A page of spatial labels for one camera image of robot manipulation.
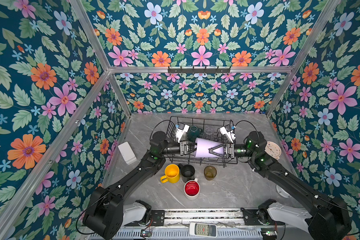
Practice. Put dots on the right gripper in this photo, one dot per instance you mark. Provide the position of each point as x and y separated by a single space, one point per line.
230 151

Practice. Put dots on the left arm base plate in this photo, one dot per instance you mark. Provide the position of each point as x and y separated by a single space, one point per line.
158 218

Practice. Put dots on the amber glass cup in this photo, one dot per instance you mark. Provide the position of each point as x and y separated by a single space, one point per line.
210 173

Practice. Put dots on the aluminium frame post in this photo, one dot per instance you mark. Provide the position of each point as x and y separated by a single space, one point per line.
87 26

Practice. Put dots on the black hook rail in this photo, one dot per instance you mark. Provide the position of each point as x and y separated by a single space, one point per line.
199 70

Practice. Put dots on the white remote control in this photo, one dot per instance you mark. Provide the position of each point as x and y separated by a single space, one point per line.
203 230

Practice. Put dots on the white round alarm clock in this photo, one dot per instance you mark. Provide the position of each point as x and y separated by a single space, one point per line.
282 192

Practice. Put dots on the yellow mug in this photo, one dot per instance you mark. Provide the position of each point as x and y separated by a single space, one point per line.
172 174

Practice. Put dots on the black wire dish rack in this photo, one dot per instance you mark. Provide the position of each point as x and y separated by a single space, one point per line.
172 152

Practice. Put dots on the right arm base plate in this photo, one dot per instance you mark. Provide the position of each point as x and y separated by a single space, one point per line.
252 216

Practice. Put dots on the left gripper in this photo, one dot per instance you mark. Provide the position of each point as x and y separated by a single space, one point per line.
183 149

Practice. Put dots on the red inside white mug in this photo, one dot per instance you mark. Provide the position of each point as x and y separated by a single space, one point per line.
192 189

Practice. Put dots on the black mug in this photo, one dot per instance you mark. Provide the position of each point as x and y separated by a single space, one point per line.
187 172

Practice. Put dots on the clear glass cup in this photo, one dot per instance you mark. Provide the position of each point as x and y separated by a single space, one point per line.
208 133

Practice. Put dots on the lilac cup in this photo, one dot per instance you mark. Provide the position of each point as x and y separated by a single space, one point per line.
202 148

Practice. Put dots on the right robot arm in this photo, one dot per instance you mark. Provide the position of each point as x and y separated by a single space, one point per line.
324 218

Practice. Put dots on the white rectangular box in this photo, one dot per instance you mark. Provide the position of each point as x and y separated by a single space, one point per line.
127 153

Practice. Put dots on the green mug cream inside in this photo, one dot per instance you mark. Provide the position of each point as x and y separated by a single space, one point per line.
193 133

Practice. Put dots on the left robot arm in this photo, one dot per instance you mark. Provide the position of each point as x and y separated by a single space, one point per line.
107 212

